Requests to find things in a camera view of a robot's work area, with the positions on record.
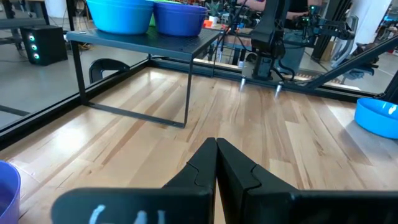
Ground purple plastic mini bowl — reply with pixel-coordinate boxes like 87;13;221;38
154;9;208;37
153;2;208;13
0;160;22;224

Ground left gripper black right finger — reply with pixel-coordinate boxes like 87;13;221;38
216;138;398;224

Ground grey background desk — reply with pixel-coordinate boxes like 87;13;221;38
0;0;49;50

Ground black perforated metal shelf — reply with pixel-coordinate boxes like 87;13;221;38
66;26;222;129

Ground black curved frame handle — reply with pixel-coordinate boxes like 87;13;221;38
88;58;131;84

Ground black computer tower green lights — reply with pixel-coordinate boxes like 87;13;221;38
20;24;68;67

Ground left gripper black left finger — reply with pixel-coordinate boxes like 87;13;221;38
51;138;218;224

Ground grey office chair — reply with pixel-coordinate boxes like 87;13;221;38
330;15;359;68

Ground blue plastic mini bowl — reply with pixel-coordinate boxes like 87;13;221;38
86;0;155;6
354;98;398;140
86;2;155;35

